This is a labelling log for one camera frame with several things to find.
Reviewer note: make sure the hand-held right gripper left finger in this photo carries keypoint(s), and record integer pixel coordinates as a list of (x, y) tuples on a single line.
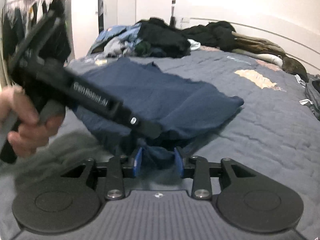
[(138, 162)]

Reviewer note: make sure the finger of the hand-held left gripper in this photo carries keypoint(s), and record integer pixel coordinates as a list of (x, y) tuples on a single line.
[(147, 130)]

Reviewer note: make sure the person's left hand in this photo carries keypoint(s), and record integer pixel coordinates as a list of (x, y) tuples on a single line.
[(32, 137)]

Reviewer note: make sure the black down jacket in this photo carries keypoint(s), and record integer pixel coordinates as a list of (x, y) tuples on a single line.
[(212, 35)]

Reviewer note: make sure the small white garment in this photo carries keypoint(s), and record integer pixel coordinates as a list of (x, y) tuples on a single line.
[(194, 44)]

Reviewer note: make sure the white wall socket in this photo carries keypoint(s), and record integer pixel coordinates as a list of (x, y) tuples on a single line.
[(186, 19)]

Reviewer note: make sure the navy blue t-shirt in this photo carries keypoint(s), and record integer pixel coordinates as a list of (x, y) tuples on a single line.
[(175, 97)]

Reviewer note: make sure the black garment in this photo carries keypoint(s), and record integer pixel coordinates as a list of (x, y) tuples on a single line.
[(162, 35)]

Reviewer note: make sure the blue printed cloth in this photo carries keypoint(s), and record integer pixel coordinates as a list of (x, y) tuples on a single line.
[(110, 33)]

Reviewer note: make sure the white wardrobe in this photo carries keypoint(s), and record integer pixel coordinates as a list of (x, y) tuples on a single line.
[(85, 30)]

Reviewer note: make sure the grey sweatshirt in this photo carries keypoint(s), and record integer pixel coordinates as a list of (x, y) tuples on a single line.
[(115, 47)]

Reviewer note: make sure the camouflage garment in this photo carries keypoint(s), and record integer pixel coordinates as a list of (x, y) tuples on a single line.
[(295, 68)]

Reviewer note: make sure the grey printed quilt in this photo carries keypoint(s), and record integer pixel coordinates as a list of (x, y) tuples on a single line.
[(262, 135)]

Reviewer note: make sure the dark green garment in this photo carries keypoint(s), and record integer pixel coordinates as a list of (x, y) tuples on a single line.
[(143, 48)]

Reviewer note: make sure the dark navy garment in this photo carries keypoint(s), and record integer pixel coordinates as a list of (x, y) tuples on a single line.
[(157, 53)]

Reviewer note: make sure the grey folded pants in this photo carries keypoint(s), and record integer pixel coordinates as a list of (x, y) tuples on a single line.
[(313, 97)]

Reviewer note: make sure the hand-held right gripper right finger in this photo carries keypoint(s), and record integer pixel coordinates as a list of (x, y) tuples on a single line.
[(179, 162)]

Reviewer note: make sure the brown folded blankets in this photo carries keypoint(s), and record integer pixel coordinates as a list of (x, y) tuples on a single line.
[(287, 42)]

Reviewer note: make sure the white rolled cloth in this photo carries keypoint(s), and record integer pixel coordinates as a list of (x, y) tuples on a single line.
[(271, 59)]

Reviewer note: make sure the light blue shirt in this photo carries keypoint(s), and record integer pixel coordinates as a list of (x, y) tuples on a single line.
[(131, 36)]

